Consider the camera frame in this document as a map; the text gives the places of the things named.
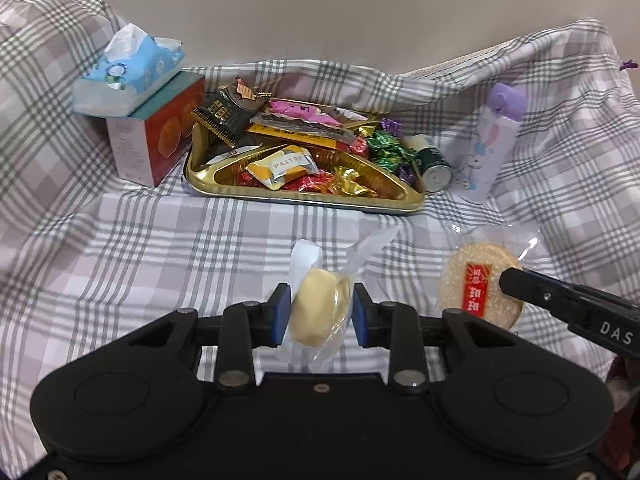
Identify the dark green drink can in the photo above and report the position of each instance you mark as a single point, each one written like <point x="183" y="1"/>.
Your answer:
<point x="435" y="170"/>

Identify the blue tissue pack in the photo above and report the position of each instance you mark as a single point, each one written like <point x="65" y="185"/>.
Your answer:
<point x="130" y="75"/>

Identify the red and white box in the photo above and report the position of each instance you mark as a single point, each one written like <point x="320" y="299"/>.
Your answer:
<point x="170" y="130"/>

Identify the purple rabbit print bottle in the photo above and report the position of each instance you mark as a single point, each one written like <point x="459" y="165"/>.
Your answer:
<point x="487" y="150"/>

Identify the plaid blanket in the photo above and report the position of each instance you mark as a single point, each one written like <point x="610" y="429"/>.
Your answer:
<point x="125" y="260"/>

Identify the rice cracker red label packet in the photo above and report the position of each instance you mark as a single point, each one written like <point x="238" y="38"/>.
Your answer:
<point x="465" y="280"/>

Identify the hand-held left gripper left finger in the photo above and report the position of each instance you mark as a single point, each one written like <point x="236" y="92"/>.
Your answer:
<point x="281" y="312"/>

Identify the dark red cloth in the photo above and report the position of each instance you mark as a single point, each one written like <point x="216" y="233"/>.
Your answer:
<point x="625" y="410"/>

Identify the pile of wrapped candies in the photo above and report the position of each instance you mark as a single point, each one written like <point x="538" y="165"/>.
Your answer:
<point x="280" y="170"/>

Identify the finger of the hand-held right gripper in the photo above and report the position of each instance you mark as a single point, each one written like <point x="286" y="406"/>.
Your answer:
<point x="535" y="290"/>

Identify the gold divided snack tray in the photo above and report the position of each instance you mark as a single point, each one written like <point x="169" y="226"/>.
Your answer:
<point x="300" y="200"/>

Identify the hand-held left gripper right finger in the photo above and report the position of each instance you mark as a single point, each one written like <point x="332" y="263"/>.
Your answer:
<point x="362" y="315"/>

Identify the pale pastry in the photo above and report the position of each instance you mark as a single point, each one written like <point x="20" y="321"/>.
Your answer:
<point x="320" y="310"/>

